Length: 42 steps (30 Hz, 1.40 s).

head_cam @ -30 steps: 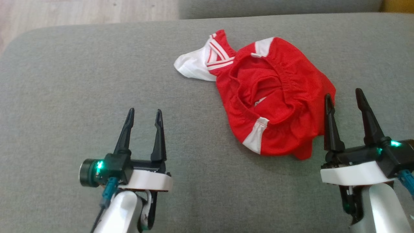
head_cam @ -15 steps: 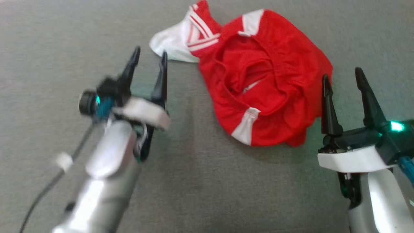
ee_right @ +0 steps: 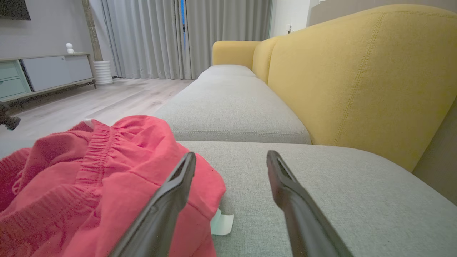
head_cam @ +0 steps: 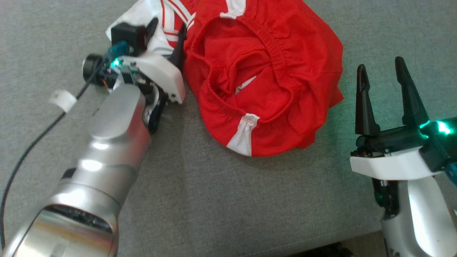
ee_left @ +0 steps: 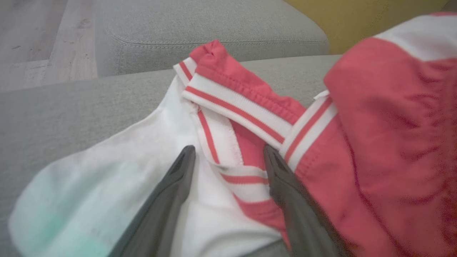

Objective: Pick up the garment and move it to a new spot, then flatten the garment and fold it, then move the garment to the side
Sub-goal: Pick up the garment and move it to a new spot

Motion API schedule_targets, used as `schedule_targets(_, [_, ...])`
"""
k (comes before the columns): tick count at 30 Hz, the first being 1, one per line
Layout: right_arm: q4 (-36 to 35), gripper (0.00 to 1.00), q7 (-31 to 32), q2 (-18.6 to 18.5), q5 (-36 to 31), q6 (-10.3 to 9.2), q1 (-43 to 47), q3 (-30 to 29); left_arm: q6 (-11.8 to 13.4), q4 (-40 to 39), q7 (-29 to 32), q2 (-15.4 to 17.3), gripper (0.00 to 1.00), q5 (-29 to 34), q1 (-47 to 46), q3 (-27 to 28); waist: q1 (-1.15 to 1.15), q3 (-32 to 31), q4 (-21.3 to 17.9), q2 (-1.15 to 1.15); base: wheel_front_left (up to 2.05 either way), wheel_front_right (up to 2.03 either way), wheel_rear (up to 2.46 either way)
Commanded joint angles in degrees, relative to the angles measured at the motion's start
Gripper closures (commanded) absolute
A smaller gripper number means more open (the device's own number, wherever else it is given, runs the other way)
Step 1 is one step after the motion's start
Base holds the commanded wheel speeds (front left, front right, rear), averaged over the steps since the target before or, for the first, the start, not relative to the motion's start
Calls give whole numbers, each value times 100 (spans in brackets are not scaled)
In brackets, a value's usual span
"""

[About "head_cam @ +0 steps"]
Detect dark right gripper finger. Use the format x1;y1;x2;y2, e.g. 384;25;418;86
355;64;381;137
395;56;429;126

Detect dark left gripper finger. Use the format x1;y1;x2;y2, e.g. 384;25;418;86
145;17;159;50
171;23;187;68

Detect white cable clip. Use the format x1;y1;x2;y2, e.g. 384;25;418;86
49;90;77;113

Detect red and white shirt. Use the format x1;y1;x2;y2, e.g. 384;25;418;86
106;0;197;57

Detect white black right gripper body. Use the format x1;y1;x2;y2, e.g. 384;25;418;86
350;126;443;181

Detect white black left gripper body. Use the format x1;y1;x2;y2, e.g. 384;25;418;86
121;53;186;105

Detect red shorts with white stripes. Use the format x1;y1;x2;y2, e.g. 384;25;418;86
183;0;345;157

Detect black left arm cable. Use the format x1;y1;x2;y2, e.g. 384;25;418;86
0;41;129;250

